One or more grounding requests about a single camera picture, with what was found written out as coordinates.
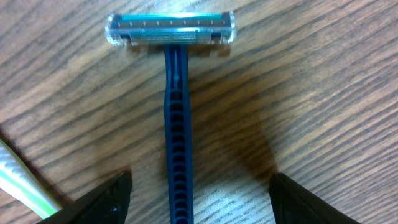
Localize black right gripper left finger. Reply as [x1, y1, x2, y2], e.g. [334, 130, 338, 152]
[39, 172, 132, 224]

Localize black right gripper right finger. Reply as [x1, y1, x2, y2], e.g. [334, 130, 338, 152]
[269, 173, 358, 224]

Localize green white toothbrush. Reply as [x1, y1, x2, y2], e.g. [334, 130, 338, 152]
[1, 141, 62, 219]

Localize blue disposable razor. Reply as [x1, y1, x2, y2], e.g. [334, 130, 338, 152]
[104, 11, 237, 224]

